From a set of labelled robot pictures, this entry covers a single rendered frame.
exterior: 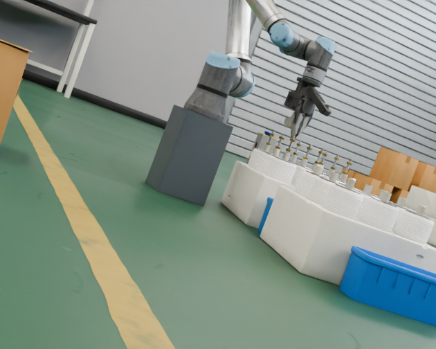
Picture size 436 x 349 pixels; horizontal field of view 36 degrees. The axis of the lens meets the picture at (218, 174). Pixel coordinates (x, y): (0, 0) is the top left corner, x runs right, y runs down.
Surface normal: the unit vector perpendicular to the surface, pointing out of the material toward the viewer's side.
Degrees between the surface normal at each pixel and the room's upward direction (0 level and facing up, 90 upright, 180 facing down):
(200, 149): 90
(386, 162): 90
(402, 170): 90
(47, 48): 90
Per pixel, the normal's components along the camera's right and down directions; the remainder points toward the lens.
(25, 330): 0.35, -0.93
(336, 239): 0.22, 0.16
